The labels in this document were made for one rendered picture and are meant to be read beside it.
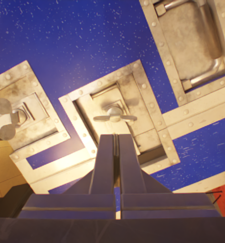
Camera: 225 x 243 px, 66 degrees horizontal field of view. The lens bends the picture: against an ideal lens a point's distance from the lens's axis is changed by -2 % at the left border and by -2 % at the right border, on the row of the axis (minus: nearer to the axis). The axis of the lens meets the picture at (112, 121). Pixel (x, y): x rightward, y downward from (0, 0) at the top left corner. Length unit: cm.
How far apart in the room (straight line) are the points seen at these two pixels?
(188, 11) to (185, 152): 20
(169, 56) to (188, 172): 19
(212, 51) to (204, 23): 4
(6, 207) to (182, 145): 33
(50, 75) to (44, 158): 13
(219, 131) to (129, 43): 19
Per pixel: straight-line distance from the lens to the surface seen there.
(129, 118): 24
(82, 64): 26
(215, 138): 32
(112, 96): 27
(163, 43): 26
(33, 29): 28
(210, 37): 29
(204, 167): 33
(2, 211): 40
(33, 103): 30
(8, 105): 29
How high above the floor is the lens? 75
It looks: 8 degrees up
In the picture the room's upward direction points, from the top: 114 degrees counter-clockwise
